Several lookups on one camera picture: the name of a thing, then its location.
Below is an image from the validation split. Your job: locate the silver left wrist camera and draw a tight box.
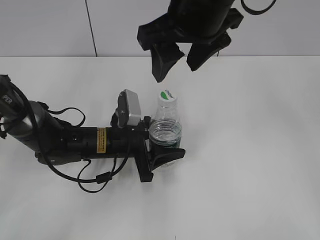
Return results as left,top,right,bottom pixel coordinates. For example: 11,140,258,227
116,89,142,128

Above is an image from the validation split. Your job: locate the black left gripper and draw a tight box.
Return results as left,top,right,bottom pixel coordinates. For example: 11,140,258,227
109,116,186,182

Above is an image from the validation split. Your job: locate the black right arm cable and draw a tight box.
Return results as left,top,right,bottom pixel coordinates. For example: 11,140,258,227
240,0,277,15

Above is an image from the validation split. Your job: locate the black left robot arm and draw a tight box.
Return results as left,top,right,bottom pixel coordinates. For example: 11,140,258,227
0,75,186,183

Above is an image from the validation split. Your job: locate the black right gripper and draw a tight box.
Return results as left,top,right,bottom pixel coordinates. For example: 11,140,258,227
136,8,244,83

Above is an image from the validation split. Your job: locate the clear plastic water bottle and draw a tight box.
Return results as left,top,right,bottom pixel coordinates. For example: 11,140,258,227
149,100,182,149

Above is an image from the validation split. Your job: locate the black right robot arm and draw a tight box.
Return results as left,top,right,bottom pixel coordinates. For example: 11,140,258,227
137,0,244,83

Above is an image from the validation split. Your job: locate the white green bottle cap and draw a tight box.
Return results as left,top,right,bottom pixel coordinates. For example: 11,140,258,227
157,89,178,107

